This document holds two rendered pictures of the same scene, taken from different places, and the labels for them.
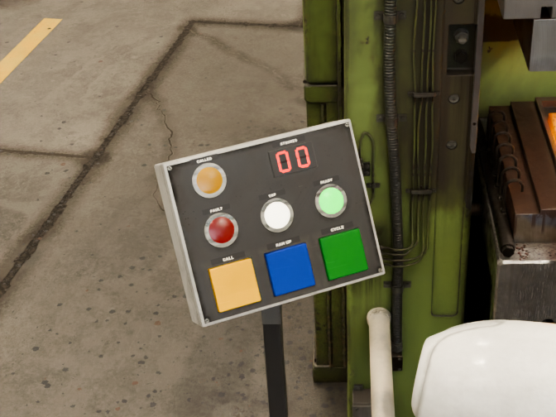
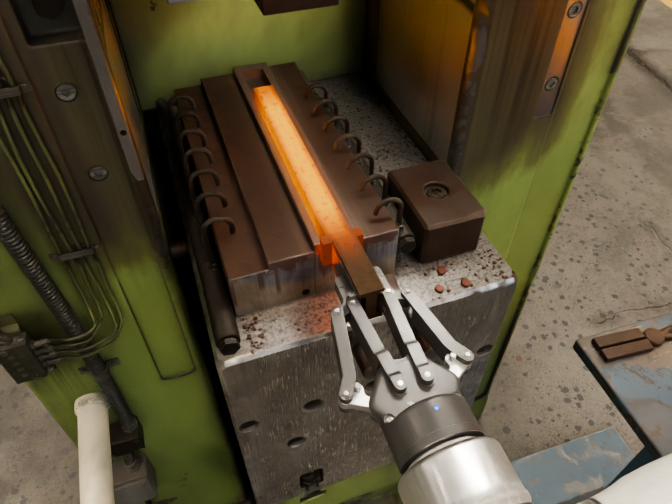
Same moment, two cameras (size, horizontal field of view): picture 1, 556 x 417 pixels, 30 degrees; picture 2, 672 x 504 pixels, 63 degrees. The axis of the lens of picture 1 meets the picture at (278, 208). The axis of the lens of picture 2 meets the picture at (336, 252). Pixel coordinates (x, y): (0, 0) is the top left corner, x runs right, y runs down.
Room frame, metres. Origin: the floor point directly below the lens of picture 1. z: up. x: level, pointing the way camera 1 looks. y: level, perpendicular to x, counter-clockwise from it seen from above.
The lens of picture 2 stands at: (1.18, -0.38, 1.43)
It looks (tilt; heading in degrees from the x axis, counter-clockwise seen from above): 46 degrees down; 335
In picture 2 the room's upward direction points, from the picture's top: straight up
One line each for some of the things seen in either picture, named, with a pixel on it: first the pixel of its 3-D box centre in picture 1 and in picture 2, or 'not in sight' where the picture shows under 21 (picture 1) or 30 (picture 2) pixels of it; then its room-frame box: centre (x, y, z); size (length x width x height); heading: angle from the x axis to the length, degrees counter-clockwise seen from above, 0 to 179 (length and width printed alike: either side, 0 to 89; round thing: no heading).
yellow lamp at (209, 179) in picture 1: (209, 180); not in sight; (1.46, 0.11, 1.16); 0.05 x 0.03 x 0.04; 85
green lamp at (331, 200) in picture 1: (331, 200); not in sight; (1.49, -0.09, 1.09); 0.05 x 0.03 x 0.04; 85
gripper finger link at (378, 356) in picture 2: not in sight; (373, 348); (1.42, -0.53, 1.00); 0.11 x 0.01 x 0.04; 0
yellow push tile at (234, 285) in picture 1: (234, 285); not in sight; (1.38, 0.08, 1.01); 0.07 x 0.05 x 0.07; 110
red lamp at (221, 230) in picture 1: (221, 230); not in sight; (1.42, 0.10, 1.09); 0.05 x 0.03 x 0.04; 85
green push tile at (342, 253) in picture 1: (342, 254); not in sight; (1.45, -0.11, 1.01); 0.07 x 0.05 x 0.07; 110
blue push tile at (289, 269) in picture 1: (289, 269); not in sight; (1.41, -0.01, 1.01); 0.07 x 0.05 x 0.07; 110
